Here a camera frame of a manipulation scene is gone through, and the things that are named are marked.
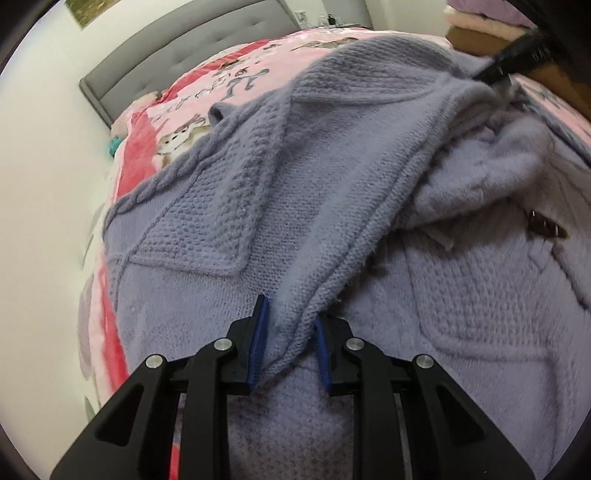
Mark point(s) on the purple knit hooded cardigan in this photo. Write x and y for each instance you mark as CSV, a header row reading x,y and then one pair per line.
x,y
323,207

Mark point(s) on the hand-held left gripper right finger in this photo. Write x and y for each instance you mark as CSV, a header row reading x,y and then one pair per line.
x,y
323,357

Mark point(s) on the stack of folded clothes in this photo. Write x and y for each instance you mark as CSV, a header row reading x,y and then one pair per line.
x,y
475,21

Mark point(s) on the pink printed blanket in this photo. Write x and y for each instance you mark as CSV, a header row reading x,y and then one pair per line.
x,y
138,138

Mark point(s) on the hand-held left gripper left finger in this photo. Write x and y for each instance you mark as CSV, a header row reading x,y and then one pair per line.
x,y
257,344

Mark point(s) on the framed wall picture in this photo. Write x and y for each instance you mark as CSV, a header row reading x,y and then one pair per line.
x,y
83,11

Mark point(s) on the bedside table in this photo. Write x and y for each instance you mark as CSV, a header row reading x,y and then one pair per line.
x,y
351,25

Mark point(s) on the pink pillow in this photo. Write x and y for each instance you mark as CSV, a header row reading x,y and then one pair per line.
x,y
138,104

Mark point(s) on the brown cardboard box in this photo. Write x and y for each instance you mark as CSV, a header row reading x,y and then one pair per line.
x,y
475,40

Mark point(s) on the grey upholstered headboard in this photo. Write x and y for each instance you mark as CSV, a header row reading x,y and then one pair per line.
x,y
184,50

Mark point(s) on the floral bed sheet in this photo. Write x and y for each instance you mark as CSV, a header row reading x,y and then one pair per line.
x,y
92,240

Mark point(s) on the teal plush toy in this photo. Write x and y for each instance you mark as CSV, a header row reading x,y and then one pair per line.
x,y
115,146

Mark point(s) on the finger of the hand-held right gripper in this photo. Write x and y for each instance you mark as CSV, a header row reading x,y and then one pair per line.
x,y
494,74

